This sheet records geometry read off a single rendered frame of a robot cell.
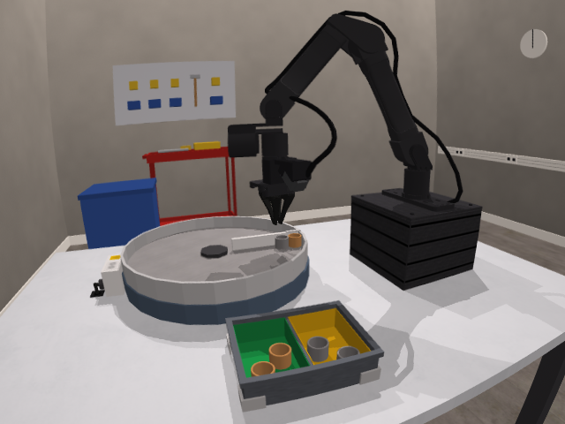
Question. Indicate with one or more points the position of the dark grey divided bin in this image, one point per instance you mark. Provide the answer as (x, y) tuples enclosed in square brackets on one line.
[(305, 381)]

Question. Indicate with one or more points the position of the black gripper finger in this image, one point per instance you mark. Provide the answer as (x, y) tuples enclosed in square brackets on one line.
[(288, 198), (274, 209)]

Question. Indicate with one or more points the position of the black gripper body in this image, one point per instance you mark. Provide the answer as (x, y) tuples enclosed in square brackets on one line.
[(270, 190)]

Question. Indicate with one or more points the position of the bronze bushing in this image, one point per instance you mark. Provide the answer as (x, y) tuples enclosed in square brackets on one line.
[(280, 355), (262, 368), (294, 240)]

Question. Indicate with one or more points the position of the green bin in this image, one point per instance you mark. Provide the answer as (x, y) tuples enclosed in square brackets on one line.
[(255, 338)]

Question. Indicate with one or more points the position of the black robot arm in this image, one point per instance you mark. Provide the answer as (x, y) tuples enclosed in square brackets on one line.
[(369, 52)]

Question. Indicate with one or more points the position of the yellow bin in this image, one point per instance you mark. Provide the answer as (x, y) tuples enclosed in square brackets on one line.
[(331, 325)]

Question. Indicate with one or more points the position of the grey round turntable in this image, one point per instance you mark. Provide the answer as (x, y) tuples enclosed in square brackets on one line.
[(183, 251)]

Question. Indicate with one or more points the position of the grey metal bushing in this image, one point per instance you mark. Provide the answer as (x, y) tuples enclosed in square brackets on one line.
[(346, 351), (320, 352), (281, 242)]

